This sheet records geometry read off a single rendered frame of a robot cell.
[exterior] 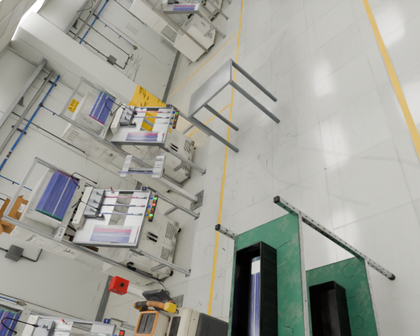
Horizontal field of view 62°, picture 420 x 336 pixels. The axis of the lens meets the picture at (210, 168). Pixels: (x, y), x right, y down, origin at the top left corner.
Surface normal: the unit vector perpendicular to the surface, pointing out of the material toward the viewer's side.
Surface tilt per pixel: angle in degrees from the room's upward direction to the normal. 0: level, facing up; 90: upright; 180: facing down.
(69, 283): 90
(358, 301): 0
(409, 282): 0
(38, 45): 90
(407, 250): 0
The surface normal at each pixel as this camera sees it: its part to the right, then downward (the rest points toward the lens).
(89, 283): 0.66, -0.42
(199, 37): -0.11, 0.77
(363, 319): -0.75, -0.48
